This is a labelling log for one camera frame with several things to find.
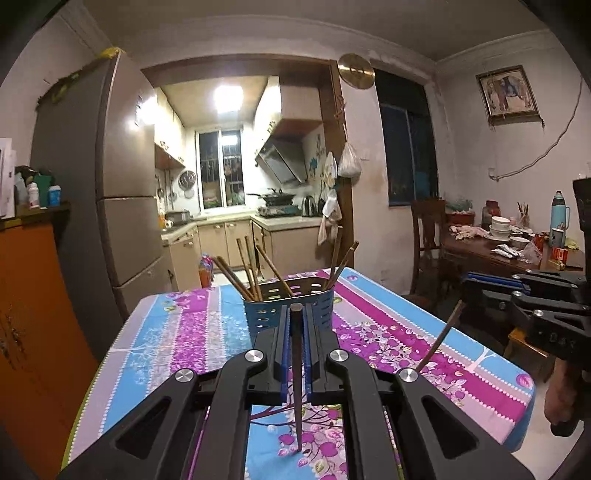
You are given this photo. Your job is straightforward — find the blue perforated utensil holder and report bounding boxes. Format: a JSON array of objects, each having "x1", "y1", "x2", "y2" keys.
[{"x1": 242, "y1": 275, "x2": 334, "y2": 347}]

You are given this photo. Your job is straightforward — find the person's right hand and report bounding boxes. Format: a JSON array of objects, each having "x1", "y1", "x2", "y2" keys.
[{"x1": 544, "y1": 357, "x2": 585, "y2": 425}]

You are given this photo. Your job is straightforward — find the orange wooden cabinet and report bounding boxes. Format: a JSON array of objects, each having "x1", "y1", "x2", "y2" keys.
[{"x1": 0, "y1": 203, "x2": 100, "y2": 476}]

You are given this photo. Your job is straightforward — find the square ceiling light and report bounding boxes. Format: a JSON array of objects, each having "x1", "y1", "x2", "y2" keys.
[{"x1": 213, "y1": 85, "x2": 245, "y2": 112}]

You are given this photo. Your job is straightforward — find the framed elephant picture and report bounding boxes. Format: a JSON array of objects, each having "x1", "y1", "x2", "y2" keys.
[{"x1": 475, "y1": 65, "x2": 541, "y2": 124}]

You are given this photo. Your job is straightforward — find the dark wooden chair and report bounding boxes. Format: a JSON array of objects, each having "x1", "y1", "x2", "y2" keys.
[{"x1": 410, "y1": 198, "x2": 448, "y2": 310}]

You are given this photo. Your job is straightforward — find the steel range hood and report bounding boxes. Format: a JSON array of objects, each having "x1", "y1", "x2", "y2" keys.
[{"x1": 255, "y1": 138, "x2": 308, "y2": 185}]

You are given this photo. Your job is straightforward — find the dark window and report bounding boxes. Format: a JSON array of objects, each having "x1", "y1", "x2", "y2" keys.
[{"x1": 373, "y1": 69, "x2": 439, "y2": 208}]

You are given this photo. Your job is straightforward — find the brown wooden chopstick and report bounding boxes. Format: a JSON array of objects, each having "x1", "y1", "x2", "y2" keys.
[
  {"x1": 290, "y1": 307, "x2": 305, "y2": 455},
  {"x1": 414, "y1": 300, "x2": 464, "y2": 374}
]

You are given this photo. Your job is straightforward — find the floral striped tablecloth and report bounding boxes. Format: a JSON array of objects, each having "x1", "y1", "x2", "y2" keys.
[{"x1": 62, "y1": 268, "x2": 536, "y2": 480}]

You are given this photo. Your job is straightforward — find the beige kitchen base cabinets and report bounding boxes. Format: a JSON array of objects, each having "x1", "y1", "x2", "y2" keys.
[{"x1": 161, "y1": 216, "x2": 324, "y2": 291}]

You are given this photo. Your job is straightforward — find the hanging cloth towels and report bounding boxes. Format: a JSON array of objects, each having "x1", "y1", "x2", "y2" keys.
[{"x1": 316, "y1": 152, "x2": 343, "y2": 247}]

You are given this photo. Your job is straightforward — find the bundle of brown chopsticks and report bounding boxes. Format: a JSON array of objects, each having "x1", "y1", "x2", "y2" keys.
[{"x1": 210, "y1": 226, "x2": 360, "y2": 301}]

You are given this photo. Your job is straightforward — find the barred kitchen window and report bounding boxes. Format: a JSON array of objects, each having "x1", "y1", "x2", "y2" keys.
[{"x1": 196, "y1": 129, "x2": 244, "y2": 210}]

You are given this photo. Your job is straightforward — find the hanging white plastic bag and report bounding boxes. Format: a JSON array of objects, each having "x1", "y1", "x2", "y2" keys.
[{"x1": 338, "y1": 141, "x2": 362, "y2": 179}]

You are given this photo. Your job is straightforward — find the pack of bottles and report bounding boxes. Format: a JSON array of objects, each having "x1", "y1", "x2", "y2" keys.
[{"x1": 198, "y1": 253, "x2": 215, "y2": 288}]

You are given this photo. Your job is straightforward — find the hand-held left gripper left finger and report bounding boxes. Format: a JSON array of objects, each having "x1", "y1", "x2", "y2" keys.
[{"x1": 58, "y1": 304, "x2": 293, "y2": 480}]

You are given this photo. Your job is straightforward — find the grey refrigerator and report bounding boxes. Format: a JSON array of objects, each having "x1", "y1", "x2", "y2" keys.
[{"x1": 30, "y1": 48, "x2": 174, "y2": 319}]

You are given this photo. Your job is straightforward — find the teal thermos flask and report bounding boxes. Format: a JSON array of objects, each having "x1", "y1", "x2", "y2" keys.
[{"x1": 550, "y1": 190, "x2": 571, "y2": 245}]

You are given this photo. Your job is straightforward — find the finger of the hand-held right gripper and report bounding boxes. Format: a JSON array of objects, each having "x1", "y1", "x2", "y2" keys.
[
  {"x1": 463, "y1": 279, "x2": 591, "y2": 328},
  {"x1": 467, "y1": 271, "x2": 591, "y2": 296}
]

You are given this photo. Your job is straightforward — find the round gold wall clock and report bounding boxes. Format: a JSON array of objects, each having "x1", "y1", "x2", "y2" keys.
[{"x1": 338, "y1": 53, "x2": 376, "y2": 90}]

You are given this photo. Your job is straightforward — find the black wok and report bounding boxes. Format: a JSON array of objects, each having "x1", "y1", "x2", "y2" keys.
[{"x1": 246, "y1": 189, "x2": 296, "y2": 206}]

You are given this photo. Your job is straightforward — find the stack of white bowls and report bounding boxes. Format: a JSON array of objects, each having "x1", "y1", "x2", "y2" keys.
[{"x1": 489, "y1": 215, "x2": 512, "y2": 241}]

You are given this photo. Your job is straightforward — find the white microwave oven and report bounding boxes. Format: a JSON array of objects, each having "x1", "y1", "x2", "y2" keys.
[{"x1": 0, "y1": 137, "x2": 17, "y2": 219}]

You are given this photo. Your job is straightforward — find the dark wooden dining table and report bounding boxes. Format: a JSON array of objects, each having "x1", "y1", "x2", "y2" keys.
[{"x1": 441, "y1": 228, "x2": 585, "y2": 296}]

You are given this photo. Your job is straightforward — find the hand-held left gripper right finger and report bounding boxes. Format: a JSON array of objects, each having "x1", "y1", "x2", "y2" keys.
[{"x1": 302, "y1": 304, "x2": 536, "y2": 480}]

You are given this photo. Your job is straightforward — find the yellow green cloth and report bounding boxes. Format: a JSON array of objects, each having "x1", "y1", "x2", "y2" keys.
[{"x1": 34, "y1": 46, "x2": 127, "y2": 109}]

